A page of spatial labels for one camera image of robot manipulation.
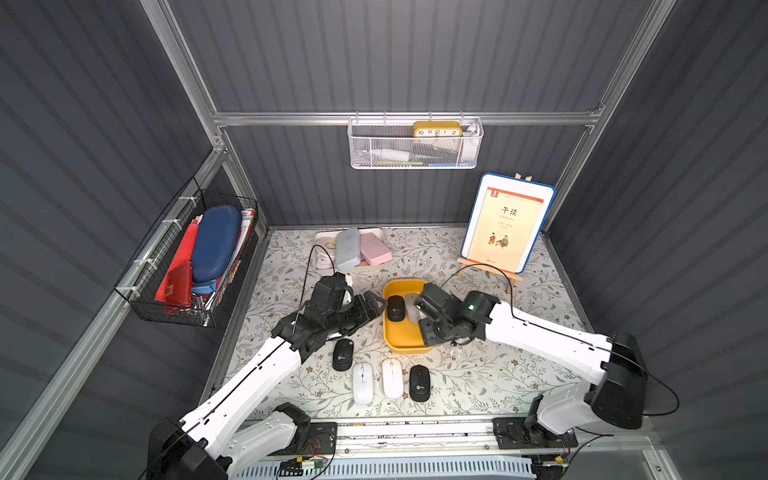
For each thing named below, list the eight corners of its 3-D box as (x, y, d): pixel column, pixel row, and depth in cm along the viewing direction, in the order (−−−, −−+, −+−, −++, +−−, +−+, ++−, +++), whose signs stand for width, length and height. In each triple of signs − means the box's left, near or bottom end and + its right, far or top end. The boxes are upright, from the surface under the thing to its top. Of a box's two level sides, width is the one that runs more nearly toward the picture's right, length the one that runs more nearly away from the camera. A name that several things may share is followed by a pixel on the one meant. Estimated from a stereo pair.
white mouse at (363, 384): (350, 405, 80) (350, 403, 78) (354, 365, 87) (353, 362, 85) (373, 405, 80) (372, 403, 78) (374, 365, 87) (374, 362, 85)
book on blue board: (456, 274, 108) (477, 202, 82) (462, 244, 117) (483, 171, 91) (514, 288, 104) (555, 217, 78) (516, 257, 113) (554, 184, 87)
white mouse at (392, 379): (382, 399, 81) (381, 396, 79) (382, 361, 88) (382, 358, 86) (403, 399, 81) (404, 396, 79) (402, 361, 88) (403, 358, 86)
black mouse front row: (409, 402, 81) (410, 399, 79) (408, 367, 87) (408, 364, 85) (431, 402, 81) (432, 399, 79) (428, 367, 87) (429, 364, 85)
